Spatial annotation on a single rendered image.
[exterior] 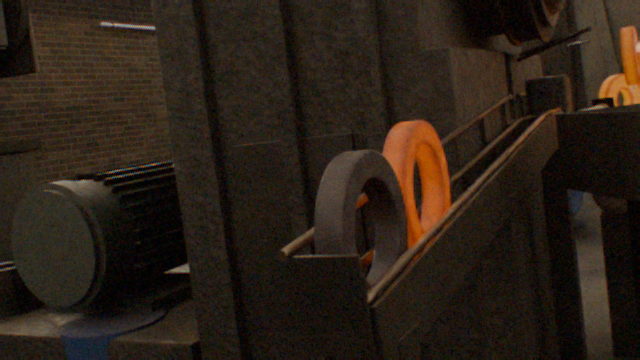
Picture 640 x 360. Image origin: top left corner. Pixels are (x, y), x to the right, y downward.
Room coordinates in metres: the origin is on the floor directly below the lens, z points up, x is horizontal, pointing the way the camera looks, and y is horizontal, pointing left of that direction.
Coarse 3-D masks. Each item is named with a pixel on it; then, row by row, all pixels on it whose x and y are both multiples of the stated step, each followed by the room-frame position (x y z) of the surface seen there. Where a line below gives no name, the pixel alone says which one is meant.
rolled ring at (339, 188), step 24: (336, 168) 0.72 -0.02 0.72; (360, 168) 0.72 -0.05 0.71; (384, 168) 0.78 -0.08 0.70; (336, 192) 0.69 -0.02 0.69; (384, 192) 0.79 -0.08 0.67; (336, 216) 0.68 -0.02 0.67; (384, 216) 0.81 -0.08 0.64; (336, 240) 0.67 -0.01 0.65; (384, 240) 0.81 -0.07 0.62; (384, 264) 0.79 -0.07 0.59
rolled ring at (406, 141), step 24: (384, 144) 0.87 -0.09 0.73; (408, 144) 0.86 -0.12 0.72; (432, 144) 0.94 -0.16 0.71; (408, 168) 0.85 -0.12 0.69; (432, 168) 0.96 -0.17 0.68; (408, 192) 0.84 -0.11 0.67; (432, 192) 0.97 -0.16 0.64; (408, 216) 0.83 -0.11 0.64; (432, 216) 0.95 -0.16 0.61; (408, 240) 0.85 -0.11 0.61
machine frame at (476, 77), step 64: (192, 0) 1.57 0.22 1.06; (256, 0) 1.52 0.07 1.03; (320, 0) 1.44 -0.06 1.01; (384, 0) 1.38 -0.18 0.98; (448, 0) 1.54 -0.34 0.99; (192, 64) 1.57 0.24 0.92; (256, 64) 1.53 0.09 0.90; (320, 64) 1.45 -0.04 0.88; (384, 64) 1.38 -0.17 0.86; (448, 64) 1.32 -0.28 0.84; (512, 64) 1.79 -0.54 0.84; (192, 128) 1.62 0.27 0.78; (256, 128) 1.54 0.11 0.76; (320, 128) 1.46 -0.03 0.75; (384, 128) 1.36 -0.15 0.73; (448, 128) 1.33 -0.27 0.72; (192, 192) 1.63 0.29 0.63; (256, 192) 1.54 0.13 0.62; (192, 256) 1.65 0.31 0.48; (256, 256) 1.55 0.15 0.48; (256, 320) 1.56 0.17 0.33; (448, 320) 1.35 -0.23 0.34
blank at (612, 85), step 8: (608, 80) 2.07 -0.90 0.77; (616, 80) 2.06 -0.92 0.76; (624, 80) 2.08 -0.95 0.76; (600, 88) 2.07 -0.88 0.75; (608, 88) 2.05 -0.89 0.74; (616, 88) 2.06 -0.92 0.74; (624, 88) 2.08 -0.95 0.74; (632, 88) 2.09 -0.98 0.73; (600, 96) 2.06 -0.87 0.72; (608, 96) 2.04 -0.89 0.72; (616, 96) 2.06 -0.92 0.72; (624, 96) 2.11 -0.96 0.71; (632, 96) 2.09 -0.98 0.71; (616, 104) 2.06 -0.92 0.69; (624, 104) 2.11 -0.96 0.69
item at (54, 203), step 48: (48, 192) 1.97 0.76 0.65; (96, 192) 2.02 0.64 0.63; (144, 192) 2.13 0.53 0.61; (48, 240) 1.99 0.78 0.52; (96, 240) 1.92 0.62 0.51; (144, 240) 2.04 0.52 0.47; (48, 288) 2.00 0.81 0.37; (96, 288) 1.94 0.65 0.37; (144, 288) 2.23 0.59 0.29; (0, 336) 2.06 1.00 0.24; (48, 336) 1.96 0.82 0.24; (144, 336) 1.82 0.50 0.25; (192, 336) 1.76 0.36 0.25
